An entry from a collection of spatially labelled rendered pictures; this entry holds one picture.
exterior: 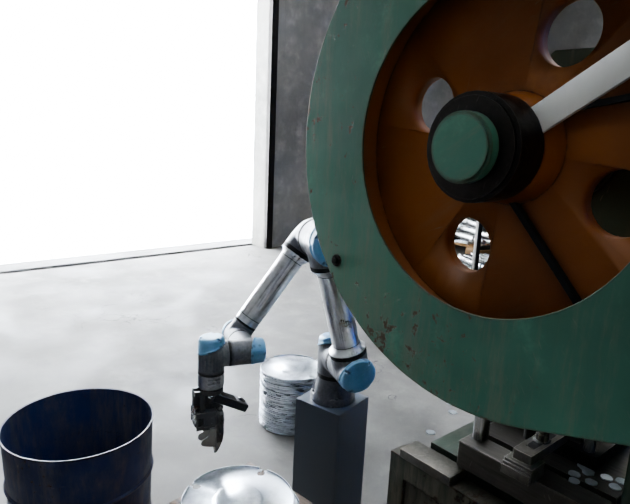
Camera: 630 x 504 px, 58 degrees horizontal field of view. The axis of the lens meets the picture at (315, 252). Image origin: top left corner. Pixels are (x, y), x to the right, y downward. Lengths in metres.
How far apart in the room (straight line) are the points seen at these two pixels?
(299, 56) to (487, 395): 5.80
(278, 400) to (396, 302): 1.65
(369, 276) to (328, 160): 0.24
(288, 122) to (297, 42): 0.85
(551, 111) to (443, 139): 0.14
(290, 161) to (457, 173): 5.65
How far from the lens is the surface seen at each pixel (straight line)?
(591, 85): 0.82
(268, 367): 2.66
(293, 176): 6.47
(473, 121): 0.80
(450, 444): 1.42
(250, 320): 1.75
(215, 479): 1.69
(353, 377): 1.75
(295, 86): 6.45
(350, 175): 1.05
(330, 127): 1.09
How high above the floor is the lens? 1.35
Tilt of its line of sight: 12 degrees down
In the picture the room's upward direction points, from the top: 3 degrees clockwise
